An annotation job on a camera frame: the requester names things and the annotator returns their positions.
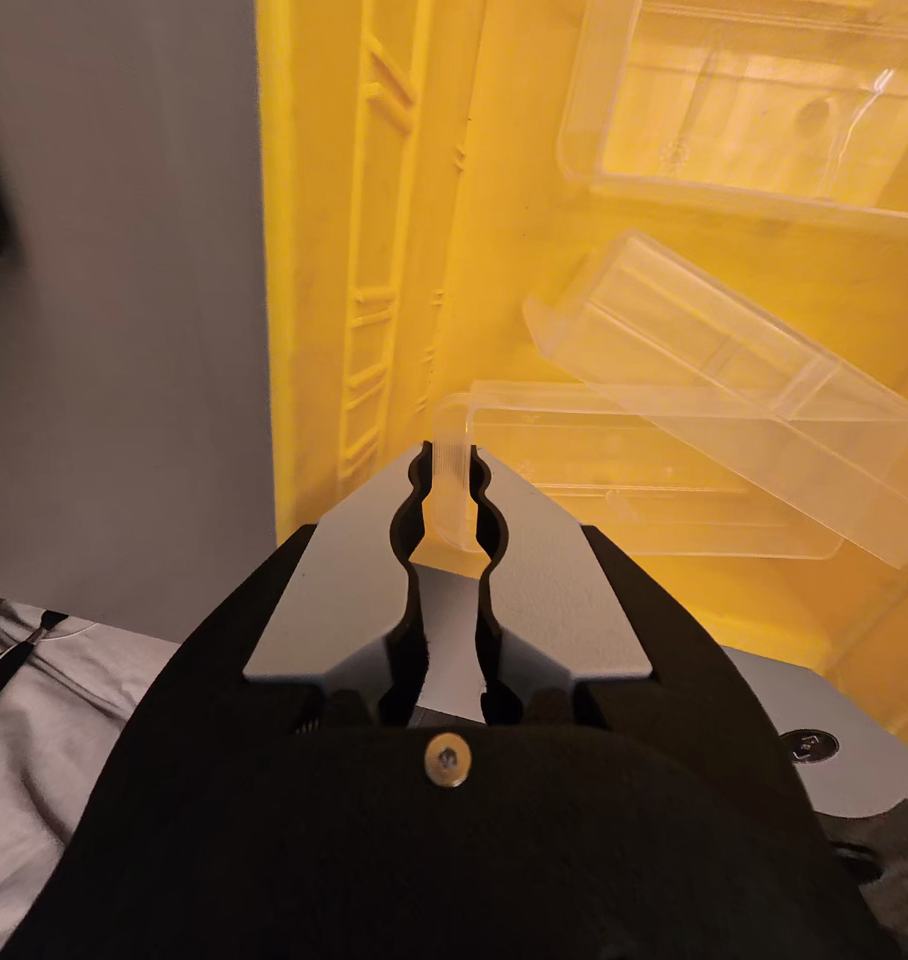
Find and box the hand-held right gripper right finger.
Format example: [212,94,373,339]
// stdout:
[471,446,655,726]

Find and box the black desk grommet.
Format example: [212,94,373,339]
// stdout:
[778,727,840,766]

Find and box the black lanyard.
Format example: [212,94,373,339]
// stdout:
[0,609,71,725]

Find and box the yellow plastic bin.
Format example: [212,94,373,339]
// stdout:
[255,0,908,745]

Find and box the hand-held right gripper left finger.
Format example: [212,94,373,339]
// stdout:
[242,441,434,727]

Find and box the clear plastic drawer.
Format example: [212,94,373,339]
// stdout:
[430,381,847,562]
[521,227,908,573]
[556,0,908,230]

